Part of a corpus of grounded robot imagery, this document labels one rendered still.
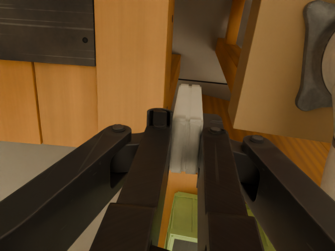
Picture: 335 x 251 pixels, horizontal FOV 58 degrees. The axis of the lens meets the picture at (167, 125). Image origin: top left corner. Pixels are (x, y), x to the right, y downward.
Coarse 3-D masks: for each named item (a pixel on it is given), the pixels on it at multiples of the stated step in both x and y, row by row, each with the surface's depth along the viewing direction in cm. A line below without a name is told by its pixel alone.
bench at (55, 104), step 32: (0, 64) 64; (32, 64) 63; (64, 64) 62; (0, 96) 66; (32, 96) 66; (64, 96) 65; (96, 96) 64; (0, 128) 69; (32, 128) 69; (64, 128) 68; (96, 128) 67
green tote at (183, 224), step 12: (180, 192) 82; (180, 204) 77; (192, 204) 77; (180, 216) 72; (192, 216) 73; (168, 228) 84; (180, 228) 69; (192, 228) 69; (168, 240) 67; (192, 240) 66; (264, 240) 69
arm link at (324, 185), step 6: (330, 150) 43; (330, 156) 43; (330, 162) 42; (324, 168) 45; (330, 168) 42; (324, 174) 44; (330, 174) 42; (324, 180) 44; (330, 180) 42; (324, 186) 43; (330, 186) 42; (330, 192) 42
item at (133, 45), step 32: (96, 0) 55; (128, 0) 55; (160, 0) 54; (96, 32) 57; (128, 32) 57; (160, 32) 56; (96, 64) 60; (128, 64) 59; (160, 64) 58; (128, 96) 61; (160, 96) 61
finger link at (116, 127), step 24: (96, 144) 12; (120, 144) 13; (48, 168) 10; (72, 168) 10; (96, 168) 11; (24, 192) 9; (48, 192) 9; (72, 192) 10; (96, 192) 11; (0, 216) 8; (24, 216) 8; (48, 216) 9; (72, 216) 10; (96, 216) 12; (0, 240) 7; (24, 240) 8; (48, 240) 9; (72, 240) 10
